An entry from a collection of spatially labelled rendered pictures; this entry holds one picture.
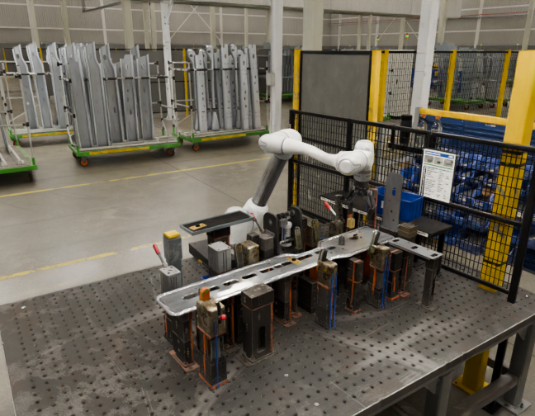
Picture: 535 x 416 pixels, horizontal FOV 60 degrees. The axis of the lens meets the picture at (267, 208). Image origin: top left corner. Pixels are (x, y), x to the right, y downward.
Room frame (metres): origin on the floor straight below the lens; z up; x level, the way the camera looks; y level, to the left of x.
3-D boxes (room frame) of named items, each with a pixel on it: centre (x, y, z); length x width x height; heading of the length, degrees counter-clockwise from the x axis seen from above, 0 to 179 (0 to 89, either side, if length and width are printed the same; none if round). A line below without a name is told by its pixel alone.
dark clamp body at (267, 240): (2.22, 0.01, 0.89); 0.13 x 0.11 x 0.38; 38
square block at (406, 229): (2.44, -0.80, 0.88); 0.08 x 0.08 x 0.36; 38
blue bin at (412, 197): (2.71, -0.79, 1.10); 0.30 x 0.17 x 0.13; 45
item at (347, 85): (4.81, -0.66, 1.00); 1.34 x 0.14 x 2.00; 34
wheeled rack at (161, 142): (8.78, 2.76, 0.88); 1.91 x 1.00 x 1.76; 121
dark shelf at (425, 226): (2.79, -0.72, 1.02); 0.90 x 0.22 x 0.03; 38
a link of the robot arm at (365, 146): (2.36, -0.50, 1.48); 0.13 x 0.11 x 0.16; 147
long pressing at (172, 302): (2.07, -0.12, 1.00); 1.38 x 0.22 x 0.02; 128
